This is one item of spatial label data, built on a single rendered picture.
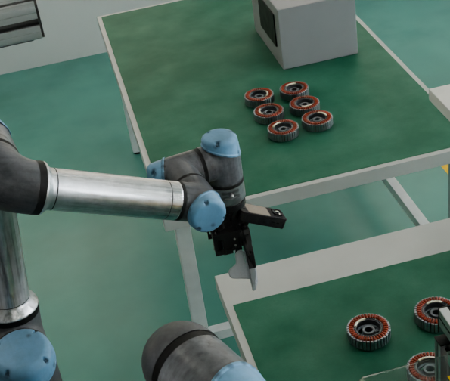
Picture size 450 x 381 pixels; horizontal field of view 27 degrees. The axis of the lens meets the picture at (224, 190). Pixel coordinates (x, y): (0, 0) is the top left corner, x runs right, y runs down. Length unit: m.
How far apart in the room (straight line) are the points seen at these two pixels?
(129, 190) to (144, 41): 2.64
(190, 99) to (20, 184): 2.15
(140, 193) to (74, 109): 3.84
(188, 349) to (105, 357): 2.46
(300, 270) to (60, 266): 1.73
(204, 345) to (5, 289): 0.70
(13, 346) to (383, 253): 1.28
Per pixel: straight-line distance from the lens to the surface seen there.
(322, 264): 2.76
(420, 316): 2.52
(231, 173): 1.92
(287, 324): 2.57
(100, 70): 5.94
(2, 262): 1.86
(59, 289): 4.12
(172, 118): 3.62
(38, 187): 1.64
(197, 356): 1.26
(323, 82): 3.74
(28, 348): 1.87
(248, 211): 2.00
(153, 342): 1.31
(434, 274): 2.71
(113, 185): 1.70
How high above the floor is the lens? 2.44
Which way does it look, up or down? 33 degrees down
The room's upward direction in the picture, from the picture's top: 9 degrees counter-clockwise
